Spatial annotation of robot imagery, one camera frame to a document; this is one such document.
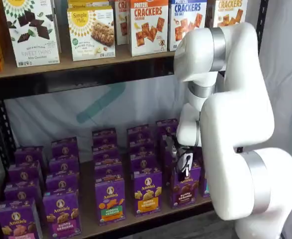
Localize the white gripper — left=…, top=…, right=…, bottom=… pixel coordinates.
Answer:
left=172, top=146, right=195, bottom=182

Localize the purple Annie's box teal label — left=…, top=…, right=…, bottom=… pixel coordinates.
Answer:
left=199, top=166, right=212, bottom=199

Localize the purple Annie's box yellow label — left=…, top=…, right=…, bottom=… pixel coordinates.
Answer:
left=126, top=125, right=152, bottom=143
left=130, top=153, right=159, bottom=174
left=128, top=140, right=154, bottom=156
left=133, top=170, right=163, bottom=217

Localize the purple Annie's hidden veggies box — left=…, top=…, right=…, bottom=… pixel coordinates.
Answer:
left=95, top=159, right=124, bottom=180
left=92, top=145, right=121, bottom=162
left=92, top=127, right=118, bottom=147
left=95, top=177, right=126, bottom=227

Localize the wooden shelf board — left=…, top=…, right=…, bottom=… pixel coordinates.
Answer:
left=1, top=149, right=216, bottom=239
left=0, top=44, right=186, bottom=80

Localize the purple Annie's box magenta label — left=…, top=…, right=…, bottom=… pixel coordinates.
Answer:
left=48, top=154, right=80, bottom=175
left=45, top=172, right=80, bottom=194
left=51, top=136, right=79, bottom=157
left=42, top=191, right=83, bottom=237

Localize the orange cheddar pretzel crackers box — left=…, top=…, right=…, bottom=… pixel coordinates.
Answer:
left=128, top=0, right=169, bottom=57
left=114, top=0, right=130, bottom=46

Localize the black metal shelf rack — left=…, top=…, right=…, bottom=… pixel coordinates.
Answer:
left=0, top=0, right=270, bottom=239

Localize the purple Annie's box pink label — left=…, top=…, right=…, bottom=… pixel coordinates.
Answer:
left=13, top=145, right=46, bottom=165
left=7, top=161, right=45, bottom=182
left=3, top=178, right=42, bottom=202
left=0, top=198, right=43, bottom=239

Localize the blue pretzel crackers box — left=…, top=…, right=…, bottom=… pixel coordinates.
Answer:
left=168, top=0, right=208, bottom=52

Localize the Simple Mills bar box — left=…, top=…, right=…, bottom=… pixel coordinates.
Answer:
left=68, top=0, right=110, bottom=9
left=67, top=6, right=116, bottom=62

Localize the yellow pretzel crackers box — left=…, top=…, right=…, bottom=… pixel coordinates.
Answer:
left=213, top=0, right=248, bottom=27

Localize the white Sweet Thins box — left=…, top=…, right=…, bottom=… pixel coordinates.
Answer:
left=2, top=0, right=61, bottom=68

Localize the pale backdrop sheet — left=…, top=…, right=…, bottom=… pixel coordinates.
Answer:
left=0, top=0, right=292, bottom=239

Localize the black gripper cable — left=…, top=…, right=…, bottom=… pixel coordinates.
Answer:
left=165, top=134, right=194, bottom=174

